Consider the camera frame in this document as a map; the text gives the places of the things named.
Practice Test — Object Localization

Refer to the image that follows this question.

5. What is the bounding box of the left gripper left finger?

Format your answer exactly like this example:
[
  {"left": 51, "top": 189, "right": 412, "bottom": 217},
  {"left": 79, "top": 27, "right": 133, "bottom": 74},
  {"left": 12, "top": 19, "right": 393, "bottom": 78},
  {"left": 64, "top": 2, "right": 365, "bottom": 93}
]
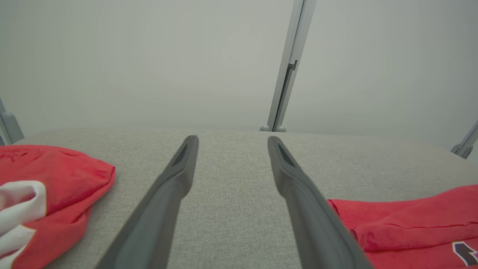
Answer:
[{"left": 95, "top": 135, "right": 199, "bottom": 269}]

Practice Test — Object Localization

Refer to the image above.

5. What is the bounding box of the red shorts plain white waistband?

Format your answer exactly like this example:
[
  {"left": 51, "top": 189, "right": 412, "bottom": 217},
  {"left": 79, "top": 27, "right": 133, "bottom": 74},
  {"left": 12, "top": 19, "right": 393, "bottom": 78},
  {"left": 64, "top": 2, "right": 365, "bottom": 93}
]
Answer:
[{"left": 0, "top": 145, "right": 116, "bottom": 269}]

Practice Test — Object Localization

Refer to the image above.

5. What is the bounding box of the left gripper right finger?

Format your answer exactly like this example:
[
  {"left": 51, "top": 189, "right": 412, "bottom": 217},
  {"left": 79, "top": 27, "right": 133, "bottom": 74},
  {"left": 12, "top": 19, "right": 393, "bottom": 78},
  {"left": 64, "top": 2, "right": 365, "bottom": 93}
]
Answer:
[{"left": 267, "top": 136, "right": 374, "bottom": 269}]

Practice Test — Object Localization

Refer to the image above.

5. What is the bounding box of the red shorts striped white waistband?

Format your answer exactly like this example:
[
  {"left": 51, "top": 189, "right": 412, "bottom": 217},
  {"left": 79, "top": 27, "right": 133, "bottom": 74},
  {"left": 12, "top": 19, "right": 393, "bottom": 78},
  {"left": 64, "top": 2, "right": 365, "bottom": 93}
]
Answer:
[{"left": 328, "top": 185, "right": 478, "bottom": 269}]

